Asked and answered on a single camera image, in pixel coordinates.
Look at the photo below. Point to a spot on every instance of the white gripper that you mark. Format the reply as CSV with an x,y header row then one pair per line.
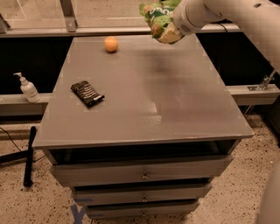
x,y
183,17

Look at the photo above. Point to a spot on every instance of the green rice chip bag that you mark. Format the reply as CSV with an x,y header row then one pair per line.
x,y
158,15

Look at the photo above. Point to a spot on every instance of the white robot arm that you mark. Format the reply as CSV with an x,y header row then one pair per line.
x,y
259,20

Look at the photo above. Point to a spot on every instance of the orange fruit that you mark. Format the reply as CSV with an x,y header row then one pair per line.
x,y
111,44

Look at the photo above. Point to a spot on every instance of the grey drawer cabinet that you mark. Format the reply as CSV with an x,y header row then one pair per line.
x,y
161,102

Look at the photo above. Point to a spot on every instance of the black snack bar packet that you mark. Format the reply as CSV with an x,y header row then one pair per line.
x,y
86,93

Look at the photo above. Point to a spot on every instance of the top grey drawer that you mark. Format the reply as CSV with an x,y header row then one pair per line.
x,y
140,171

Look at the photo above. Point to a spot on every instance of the grey drawer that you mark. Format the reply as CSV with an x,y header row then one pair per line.
x,y
142,194
140,171
141,209

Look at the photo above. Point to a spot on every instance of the white pump dispenser bottle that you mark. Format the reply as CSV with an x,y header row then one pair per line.
x,y
29,90

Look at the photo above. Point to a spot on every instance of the middle grey drawer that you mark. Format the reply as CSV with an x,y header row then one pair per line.
x,y
142,194

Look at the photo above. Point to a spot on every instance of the bottom grey drawer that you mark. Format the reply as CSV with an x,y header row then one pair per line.
x,y
141,209

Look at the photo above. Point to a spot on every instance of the black stand leg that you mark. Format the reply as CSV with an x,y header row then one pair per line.
x,y
29,158

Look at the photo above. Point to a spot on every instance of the metal rail bracket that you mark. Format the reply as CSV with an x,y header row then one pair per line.
x,y
264,83

